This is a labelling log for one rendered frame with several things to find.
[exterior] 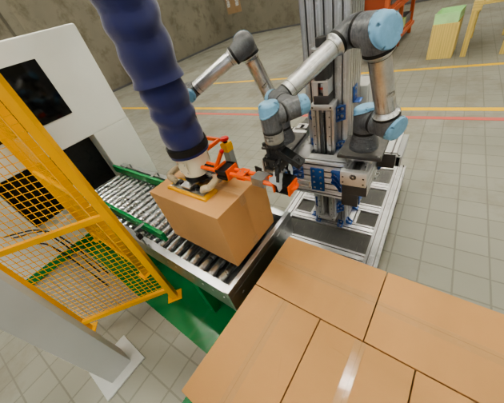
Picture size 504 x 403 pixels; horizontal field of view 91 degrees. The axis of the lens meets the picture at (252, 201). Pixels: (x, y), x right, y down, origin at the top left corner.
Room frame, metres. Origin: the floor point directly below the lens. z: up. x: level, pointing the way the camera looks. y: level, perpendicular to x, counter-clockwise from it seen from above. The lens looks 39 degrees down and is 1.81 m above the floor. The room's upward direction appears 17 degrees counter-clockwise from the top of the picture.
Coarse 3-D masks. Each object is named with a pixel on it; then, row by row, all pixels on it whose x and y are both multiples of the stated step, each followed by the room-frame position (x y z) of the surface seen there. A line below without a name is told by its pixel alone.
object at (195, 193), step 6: (180, 180) 1.28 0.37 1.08; (168, 186) 1.30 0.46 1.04; (174, 186) 1.27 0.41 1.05; (180, 186) 1.25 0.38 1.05; (198, 186) 1.16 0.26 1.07; (180, 192) 1.22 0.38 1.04; (186, 192) 1.18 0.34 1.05; (192, 192) 1.16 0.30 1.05; (198, 192) 1.14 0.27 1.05; (210, 192) 1.12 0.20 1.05; (216, 192) 1.12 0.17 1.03; (198, 198) 1.10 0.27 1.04; (204, 198) 1.07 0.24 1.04
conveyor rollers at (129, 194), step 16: (128, 176) 2.68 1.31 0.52; (112, 192) 2.37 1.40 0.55; (128, 192) 2.29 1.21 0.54; (144, 192) 2.21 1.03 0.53; (128, 208) 1.99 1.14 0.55; (144, 208) 1.90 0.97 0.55; (128, 224) 1.76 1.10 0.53; (160, 224) 1.60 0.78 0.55; (160, 240) 1.45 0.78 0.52; (176, 240) 1.36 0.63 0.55; (208, 256) 1.12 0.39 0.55; (208, 272) 0.99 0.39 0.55; (224, 272) 0.95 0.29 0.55
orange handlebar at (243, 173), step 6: (210, 138) 1.53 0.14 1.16; (216, 138) 1.50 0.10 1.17; (210, 144) 1.44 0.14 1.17; (216, 144) 1.46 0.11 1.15; (210, 162) 1.21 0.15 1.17; (204, 168) 1.18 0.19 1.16; (210, 168) 1.15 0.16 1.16; (234, 168) 1.08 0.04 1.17; (234, 174) 1.03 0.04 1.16; (240, 174) 1.00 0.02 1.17; (246, 174) 1.03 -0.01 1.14; (252, 174) 0.99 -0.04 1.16; (246, 180) 0.97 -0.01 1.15; (264, 180) 0.91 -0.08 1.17; (294, 186) 0.80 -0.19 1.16
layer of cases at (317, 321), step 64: (320, 256) 0.87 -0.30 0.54; (256, 320) 0.61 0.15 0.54; (320, 320) 0.53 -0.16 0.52; (384, 320) 0.44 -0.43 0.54; (448, 320) 0.37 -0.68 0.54; (192, 384) 0.42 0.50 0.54; (256, 384) 0.35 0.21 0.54; (320, 384) 0.28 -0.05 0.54; (384, 384) 0.22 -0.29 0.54; (448, 384) 0.17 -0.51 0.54
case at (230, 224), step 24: (168, 192) 1.27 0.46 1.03; (240, 192) 1.06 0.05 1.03; (264, 192) 1.16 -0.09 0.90; (168, 216) 1.30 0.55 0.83; (192, 216) 1.07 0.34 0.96; (216, 216) 0.93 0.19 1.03; (240, 216) 1.00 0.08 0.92; (264, 216) 1.12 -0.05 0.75; (192, 240) 1.19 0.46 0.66; (216, 240) 0.98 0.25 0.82; (240, 240) 0.96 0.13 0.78
